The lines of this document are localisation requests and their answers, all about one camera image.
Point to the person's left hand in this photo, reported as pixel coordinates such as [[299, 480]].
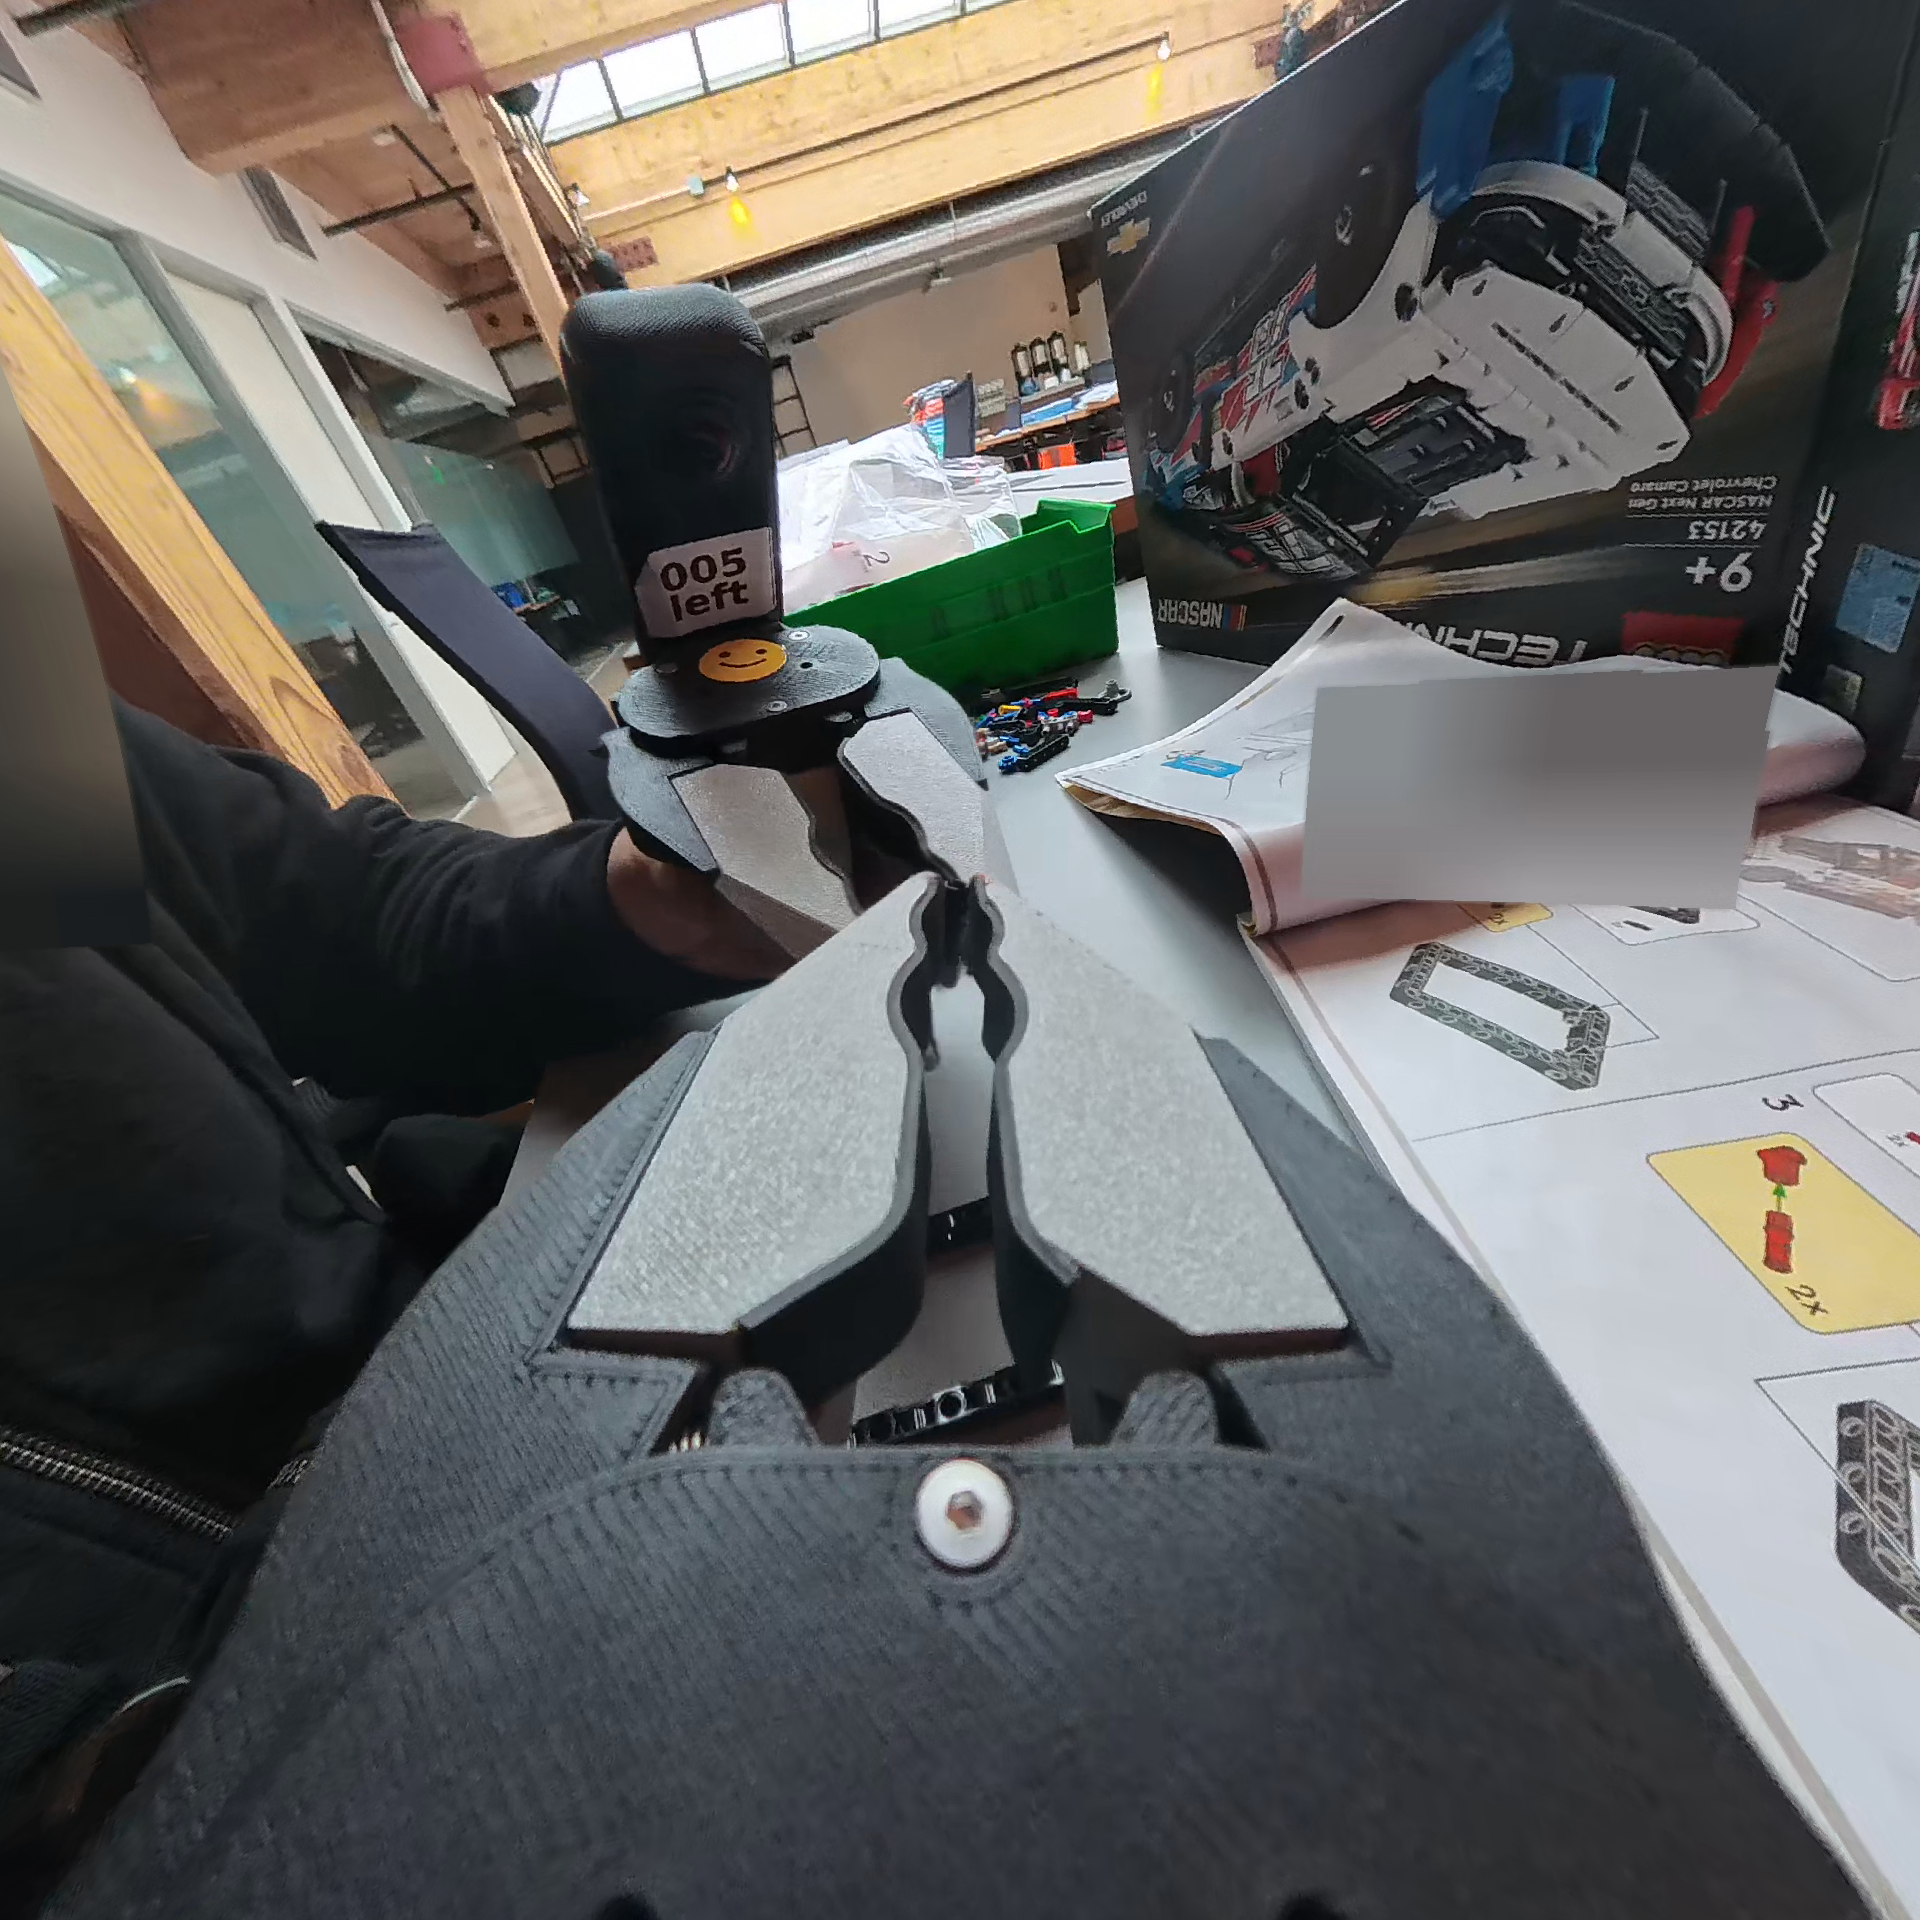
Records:
[[691, 937]]

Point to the wooden post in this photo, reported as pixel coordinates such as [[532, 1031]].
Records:
[[224, 600]]

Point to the silver air duct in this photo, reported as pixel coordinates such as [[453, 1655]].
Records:
[[900, 255]]

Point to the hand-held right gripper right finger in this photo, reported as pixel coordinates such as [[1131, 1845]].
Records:
[[1171, 1184]]

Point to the clear plastic bags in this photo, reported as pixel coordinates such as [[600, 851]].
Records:
[[884, 494]]

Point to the pile of small lego pieces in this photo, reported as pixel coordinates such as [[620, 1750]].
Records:
[[1036, 728]]

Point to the green plastic bin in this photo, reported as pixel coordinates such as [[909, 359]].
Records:
[[990, 600]]

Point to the dark chair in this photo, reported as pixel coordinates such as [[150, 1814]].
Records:
[[451, 645]]

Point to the yellow pendant lamp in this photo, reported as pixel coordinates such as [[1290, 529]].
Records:
[[739, 207]]

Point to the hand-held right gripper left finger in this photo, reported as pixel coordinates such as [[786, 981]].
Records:
[[750, 1171]]

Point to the lego instruction booklet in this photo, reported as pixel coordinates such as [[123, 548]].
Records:
[[1574, 1171]]

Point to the black rectangular lego frame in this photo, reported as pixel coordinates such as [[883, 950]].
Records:
[[961, 1411]]

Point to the person's left forearm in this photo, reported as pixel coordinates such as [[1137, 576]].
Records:
[[451, 932]]

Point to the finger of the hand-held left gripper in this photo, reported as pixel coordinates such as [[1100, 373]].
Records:
[[757, 840], [922, 788]]

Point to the lego set box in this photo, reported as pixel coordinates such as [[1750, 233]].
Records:
[[1499, 300]]

